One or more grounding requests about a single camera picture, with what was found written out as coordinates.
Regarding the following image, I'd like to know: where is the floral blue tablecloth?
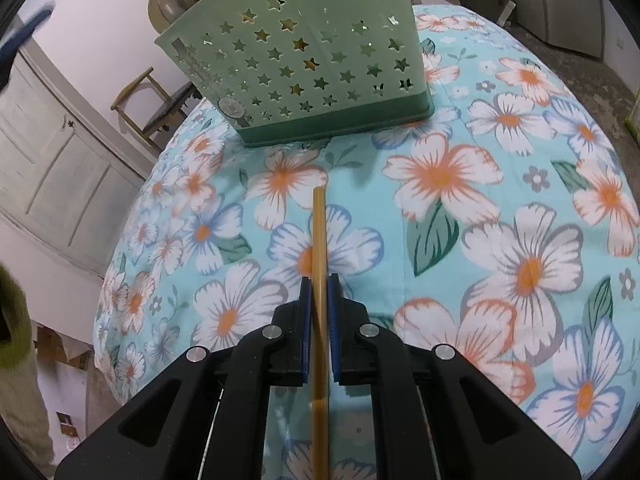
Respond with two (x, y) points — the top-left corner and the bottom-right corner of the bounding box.
(93, 4), (639, 477)

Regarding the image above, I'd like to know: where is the silver refrigerator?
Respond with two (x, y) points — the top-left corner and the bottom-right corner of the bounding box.
(514, 0), (604, 58)

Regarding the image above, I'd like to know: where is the wooden chair black seat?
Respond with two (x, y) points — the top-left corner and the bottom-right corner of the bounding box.
(111, 67), (202, 154)

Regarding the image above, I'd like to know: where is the green sleeve forearm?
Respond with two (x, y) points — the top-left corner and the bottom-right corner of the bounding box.
(0, 266), (32, 370)

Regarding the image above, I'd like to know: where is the green plastic utensil basket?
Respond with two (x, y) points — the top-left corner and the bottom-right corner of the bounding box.
(156, 0), (434, 146)

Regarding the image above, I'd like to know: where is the wooden chopstick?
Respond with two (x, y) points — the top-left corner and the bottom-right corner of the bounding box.
(310, 186), (331, 480)

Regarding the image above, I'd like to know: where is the white door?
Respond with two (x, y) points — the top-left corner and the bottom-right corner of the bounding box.
(1, 41), (152, 275)

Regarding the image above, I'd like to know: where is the cream ceramic spoon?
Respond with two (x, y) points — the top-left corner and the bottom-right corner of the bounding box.
(148, 0), (198, 34)

